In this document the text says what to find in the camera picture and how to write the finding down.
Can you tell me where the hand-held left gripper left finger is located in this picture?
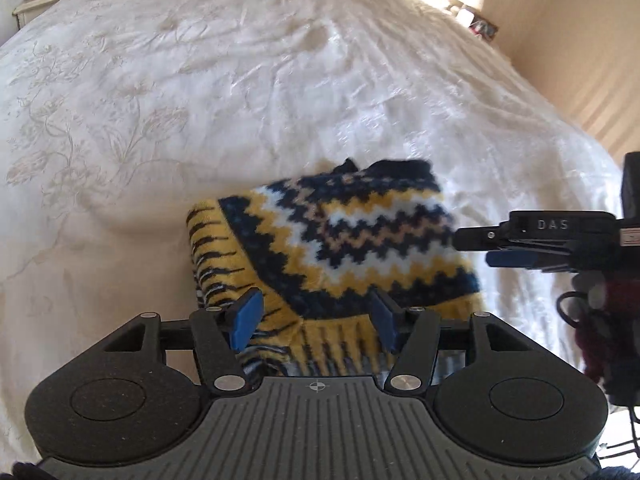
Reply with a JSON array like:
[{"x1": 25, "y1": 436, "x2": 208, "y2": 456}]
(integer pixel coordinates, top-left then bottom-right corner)
[{"x1": 100, "y1": 290, "x2": 265, "y2": 394}]

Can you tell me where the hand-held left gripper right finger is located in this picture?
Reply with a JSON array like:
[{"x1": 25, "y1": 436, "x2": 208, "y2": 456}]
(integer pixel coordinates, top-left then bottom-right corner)
[{"x1": 368, "y1": 290, "x2": 532, "y2": 392}]

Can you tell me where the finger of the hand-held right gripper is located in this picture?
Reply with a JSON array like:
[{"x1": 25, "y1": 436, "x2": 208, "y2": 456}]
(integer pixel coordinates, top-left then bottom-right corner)
[
  {"x1": 453, "y1": 211, "x2": 617, "y2": 254},
  {"x1": 485, "y1": 251, "x2": 608, "y2": 275}
]

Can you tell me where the navy yellow patterned knit sweater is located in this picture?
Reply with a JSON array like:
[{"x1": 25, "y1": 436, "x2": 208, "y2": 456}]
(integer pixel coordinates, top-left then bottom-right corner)
[{"x1": 186, "y1": 158, "x2": 487, "y2": 379}]

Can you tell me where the person's right forearm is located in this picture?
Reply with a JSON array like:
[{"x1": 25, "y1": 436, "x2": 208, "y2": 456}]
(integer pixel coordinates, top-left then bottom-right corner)
[{"x1": 570, "y1": 272, "x2": 640, "y2": 406}]

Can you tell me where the white embroidered bedspread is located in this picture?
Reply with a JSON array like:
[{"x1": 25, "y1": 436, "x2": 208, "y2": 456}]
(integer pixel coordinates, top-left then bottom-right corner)
[{"x1": 0, "y1": 0, "x2": 626, "y2": 463}]

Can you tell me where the cream nightstand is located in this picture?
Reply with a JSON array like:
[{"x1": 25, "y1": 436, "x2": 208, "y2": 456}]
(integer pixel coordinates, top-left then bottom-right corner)
[{"x1": 12, "y1": 0, "x2": 68, "y2": 28}]

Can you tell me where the black cable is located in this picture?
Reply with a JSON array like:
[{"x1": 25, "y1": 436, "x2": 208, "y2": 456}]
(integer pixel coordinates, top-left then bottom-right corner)
[{"x1": 556, "y1": 291, "x2": 591, "y2": 332}]

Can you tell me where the dark picture frame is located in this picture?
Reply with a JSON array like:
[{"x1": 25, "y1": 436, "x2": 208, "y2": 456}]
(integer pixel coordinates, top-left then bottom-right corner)
[{"x1": 470, "y1": 16, "x2": 500, "y2": 42}]

